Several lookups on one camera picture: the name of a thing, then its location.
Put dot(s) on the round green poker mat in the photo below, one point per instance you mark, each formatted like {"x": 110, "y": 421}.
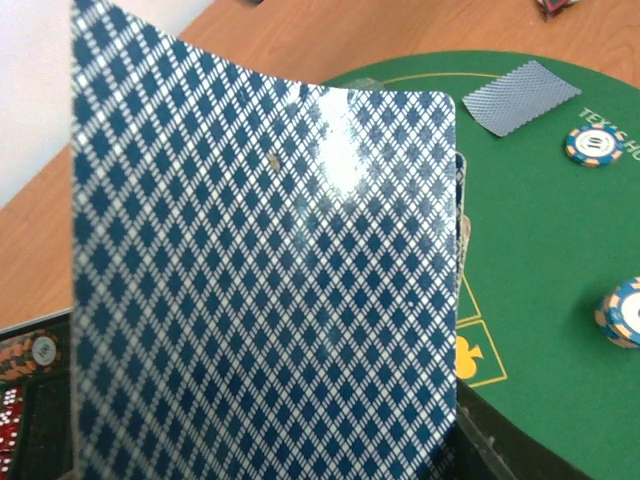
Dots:
{"x": 550, "y": 239}

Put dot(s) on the deck of playing cards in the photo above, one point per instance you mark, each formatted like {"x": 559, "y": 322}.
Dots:
{"x": 264, "y": 270}

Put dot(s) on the white blue chip stack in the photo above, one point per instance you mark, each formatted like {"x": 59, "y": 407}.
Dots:
{"x": 617, "y": 315}
{"x": 594, "y": 145}

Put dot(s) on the poker chips in case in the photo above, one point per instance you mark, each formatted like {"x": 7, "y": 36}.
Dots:
{"x": 29, "y": 354}

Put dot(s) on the red dice row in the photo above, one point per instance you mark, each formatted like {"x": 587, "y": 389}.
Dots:
{"x": 12, "y": 405}

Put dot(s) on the aluminium poker case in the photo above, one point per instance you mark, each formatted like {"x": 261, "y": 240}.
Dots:
{"x": 45, "y": 446}

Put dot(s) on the dealt blue-backed playing card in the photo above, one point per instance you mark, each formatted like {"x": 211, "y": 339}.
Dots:
{"x": 518, "y": 97}

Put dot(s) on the clear round dealer button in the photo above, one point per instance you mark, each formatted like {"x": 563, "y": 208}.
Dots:
{"x": 365, "y": 84}

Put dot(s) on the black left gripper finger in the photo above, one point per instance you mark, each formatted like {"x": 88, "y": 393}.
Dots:
{"x": 488, "y": 446}

